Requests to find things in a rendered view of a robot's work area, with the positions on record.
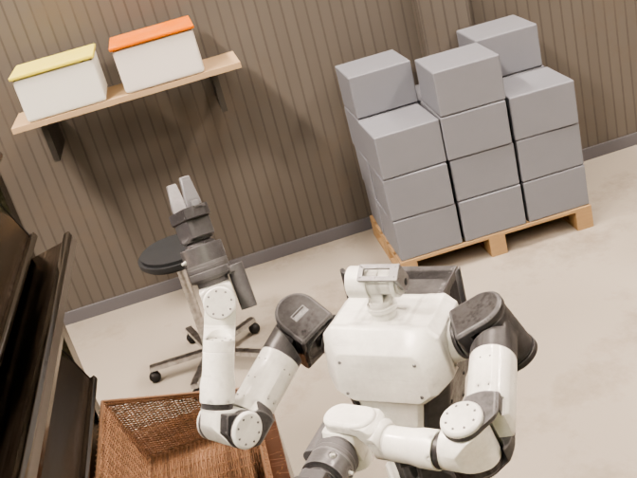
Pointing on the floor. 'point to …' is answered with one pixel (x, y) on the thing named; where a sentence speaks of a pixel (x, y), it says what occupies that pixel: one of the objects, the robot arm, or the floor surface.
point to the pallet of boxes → (465, 142)
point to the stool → (154, 263)
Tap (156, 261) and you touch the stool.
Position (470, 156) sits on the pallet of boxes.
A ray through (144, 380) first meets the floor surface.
